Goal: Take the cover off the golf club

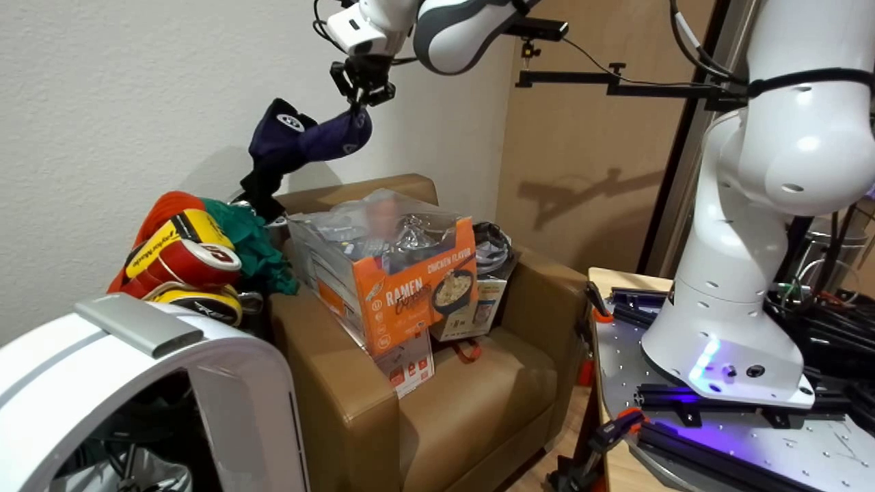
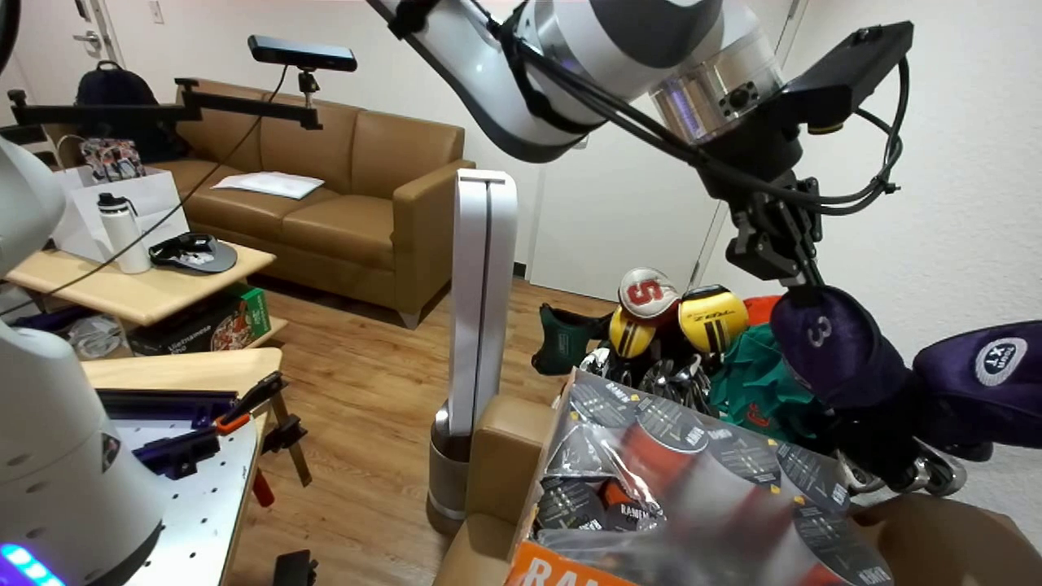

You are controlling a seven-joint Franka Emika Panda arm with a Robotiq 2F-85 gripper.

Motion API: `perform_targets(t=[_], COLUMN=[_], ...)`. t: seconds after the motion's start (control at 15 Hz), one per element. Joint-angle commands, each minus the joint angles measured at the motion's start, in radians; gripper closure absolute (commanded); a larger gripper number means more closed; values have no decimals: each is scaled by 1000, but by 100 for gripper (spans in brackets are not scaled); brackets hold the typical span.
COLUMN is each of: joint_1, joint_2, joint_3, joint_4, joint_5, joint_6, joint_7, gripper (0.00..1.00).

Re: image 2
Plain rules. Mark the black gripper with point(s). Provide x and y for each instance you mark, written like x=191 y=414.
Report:
x=767 y=214

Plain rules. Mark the purple golf headcover numbered three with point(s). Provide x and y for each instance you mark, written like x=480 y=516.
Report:
x=834 y=348

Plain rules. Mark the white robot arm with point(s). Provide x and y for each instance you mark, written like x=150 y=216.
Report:
x=606 y=44

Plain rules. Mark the white red golf headcover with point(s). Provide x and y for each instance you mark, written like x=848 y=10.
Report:
x=650 y=294

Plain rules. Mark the silver golf iron head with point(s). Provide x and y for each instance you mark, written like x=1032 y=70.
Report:
x=667 y=380

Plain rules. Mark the purple golf headcover oval logo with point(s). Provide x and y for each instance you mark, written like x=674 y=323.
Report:
x=979 y=393

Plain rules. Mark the dark green golf headcover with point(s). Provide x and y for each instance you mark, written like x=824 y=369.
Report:
x=571 y=336

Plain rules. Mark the large yellow black headcover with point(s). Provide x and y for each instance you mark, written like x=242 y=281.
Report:
x=712 y=316

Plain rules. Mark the small yellow black headcover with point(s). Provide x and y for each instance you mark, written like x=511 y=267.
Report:
x=628 y=329

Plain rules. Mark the orange ramen cup multipack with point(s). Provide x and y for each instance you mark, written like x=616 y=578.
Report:
x=694 y=478

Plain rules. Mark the brown leather couch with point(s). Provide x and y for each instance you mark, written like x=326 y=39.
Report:
x=326 y=216

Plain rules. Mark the white paper sheet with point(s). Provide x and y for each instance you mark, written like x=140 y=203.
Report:
x=264 y=184

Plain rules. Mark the black orange bar clamp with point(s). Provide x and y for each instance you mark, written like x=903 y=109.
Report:
x=248 y=403
x=284 y=442

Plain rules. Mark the green package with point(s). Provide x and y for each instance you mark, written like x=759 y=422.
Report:
x=254 y=314

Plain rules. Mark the black cap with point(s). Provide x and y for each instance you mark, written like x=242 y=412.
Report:
x=195 y=255

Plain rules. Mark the white paper bag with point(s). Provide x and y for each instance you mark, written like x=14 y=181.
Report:
x=163 y=208

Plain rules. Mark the dark blue black clamp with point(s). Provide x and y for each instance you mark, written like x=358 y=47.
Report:
x=174 y=452

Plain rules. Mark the light wood coffee table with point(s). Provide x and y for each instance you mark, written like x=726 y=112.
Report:
x=131 y=292

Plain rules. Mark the white tumbler black lid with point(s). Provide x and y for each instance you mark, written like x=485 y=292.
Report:
x=128 y=232

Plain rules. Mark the small patterned bag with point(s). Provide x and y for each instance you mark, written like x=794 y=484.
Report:
x=108 y=159

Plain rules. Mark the black backpack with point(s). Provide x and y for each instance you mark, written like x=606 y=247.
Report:
x=114 y=86

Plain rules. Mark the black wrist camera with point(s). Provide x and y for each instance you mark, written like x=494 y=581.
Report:
x=848 y=65

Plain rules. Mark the black stereo camera bar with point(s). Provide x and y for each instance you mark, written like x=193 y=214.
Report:
x=305 y=53

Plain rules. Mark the white perforated base plate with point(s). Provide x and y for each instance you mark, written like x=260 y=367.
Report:
x=206 y=510

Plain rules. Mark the black aluminium rail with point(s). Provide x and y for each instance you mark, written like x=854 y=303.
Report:
x=163 y=405

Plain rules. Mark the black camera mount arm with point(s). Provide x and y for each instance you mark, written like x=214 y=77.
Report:
x=163 y=109

